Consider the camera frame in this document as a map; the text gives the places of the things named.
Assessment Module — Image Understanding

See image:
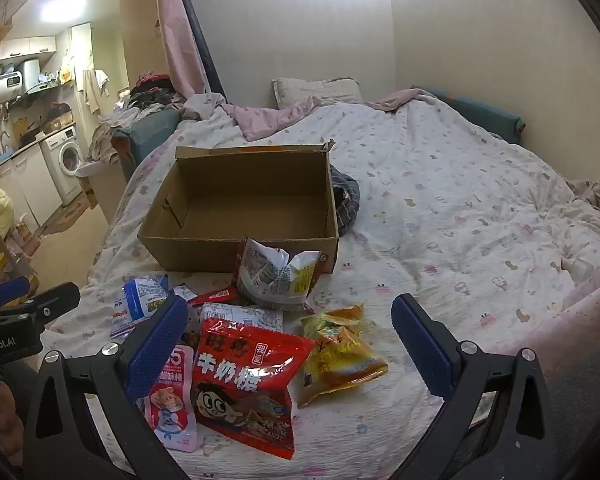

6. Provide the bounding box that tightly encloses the teal bolster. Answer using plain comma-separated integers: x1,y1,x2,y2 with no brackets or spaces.
412,85,526,147

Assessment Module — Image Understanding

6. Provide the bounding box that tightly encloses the small red packet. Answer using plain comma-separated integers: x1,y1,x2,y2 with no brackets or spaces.
172,284,238,308

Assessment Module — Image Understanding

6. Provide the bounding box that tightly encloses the yellow snack bag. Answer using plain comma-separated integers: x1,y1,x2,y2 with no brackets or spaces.
297,304,390,409

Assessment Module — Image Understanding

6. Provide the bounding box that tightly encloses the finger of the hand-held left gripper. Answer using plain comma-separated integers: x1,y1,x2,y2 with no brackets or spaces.
0,282,81,333
0,277,31,311

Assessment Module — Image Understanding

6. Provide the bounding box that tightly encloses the white plastic basin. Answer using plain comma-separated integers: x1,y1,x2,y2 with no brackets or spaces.
75,159,103,181

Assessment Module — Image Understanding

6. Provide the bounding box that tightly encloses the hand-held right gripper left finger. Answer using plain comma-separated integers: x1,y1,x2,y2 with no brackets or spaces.
22,295,191,480

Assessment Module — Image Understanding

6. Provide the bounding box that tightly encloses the pink bed sheet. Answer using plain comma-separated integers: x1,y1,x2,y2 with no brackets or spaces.
522,260,600,361

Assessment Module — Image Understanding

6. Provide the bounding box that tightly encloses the pink blanket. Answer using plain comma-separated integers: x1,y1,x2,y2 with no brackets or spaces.
225,87,431,142

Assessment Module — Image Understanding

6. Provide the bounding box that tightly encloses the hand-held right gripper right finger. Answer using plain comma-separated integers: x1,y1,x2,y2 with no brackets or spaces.
391,292,576,480

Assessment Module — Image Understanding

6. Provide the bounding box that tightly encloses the dark striped cloth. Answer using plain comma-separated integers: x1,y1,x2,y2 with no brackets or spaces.
328,165,362,236

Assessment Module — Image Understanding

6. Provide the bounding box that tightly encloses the pink white packet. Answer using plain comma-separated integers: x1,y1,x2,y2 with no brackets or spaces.
139,344,198,451

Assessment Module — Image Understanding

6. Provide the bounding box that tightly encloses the white washing machine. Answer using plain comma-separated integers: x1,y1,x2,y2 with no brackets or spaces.
40,125,83,206

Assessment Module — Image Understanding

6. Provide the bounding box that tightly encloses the pale pillow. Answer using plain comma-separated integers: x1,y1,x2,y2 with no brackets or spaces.
272,77,363,109

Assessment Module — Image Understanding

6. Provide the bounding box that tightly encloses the teal cushion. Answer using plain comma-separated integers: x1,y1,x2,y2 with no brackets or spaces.
111,109,181,183

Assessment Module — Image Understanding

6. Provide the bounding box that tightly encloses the white floor cabinet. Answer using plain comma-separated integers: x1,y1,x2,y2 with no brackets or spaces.
0,147,63,228

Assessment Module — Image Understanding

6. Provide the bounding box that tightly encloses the white wall cabinet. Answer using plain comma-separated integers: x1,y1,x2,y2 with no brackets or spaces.
0,36,57,61

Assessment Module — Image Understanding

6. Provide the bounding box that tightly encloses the cardboard box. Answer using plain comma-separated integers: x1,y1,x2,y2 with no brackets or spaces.
137,142,340,275

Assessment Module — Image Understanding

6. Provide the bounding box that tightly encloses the brown floor mat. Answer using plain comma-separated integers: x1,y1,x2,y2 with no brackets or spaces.
42,191,100,237

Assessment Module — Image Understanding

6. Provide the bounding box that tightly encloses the white grey printed packet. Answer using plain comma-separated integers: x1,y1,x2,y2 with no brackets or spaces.
200,302,285,333

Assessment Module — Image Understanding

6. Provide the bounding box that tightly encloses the red candy bag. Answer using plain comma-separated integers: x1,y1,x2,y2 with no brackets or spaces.
191,317,316,461

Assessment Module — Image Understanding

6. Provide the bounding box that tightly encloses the black bed post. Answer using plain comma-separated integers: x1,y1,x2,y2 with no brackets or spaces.
171,0,227,106

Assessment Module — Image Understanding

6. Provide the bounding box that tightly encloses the hanging white towel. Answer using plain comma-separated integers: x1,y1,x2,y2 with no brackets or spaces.
82,66,110,115

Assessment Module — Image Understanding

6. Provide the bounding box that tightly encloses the pink curtain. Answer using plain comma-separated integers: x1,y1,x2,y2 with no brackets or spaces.
157,0,203,103

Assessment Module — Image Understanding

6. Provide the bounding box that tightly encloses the white chips bag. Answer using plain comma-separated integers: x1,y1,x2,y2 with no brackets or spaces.
232,236,329,311

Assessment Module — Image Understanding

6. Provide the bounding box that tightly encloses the pile of clothes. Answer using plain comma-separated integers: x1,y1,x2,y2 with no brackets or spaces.
115,74,186,111

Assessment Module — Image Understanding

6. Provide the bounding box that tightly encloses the white water heater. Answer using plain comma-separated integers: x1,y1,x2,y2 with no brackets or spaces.
0,74,26,111

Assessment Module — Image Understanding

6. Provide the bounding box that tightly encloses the light blue white packet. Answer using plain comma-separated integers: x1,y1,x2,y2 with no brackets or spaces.
110,274,171,339

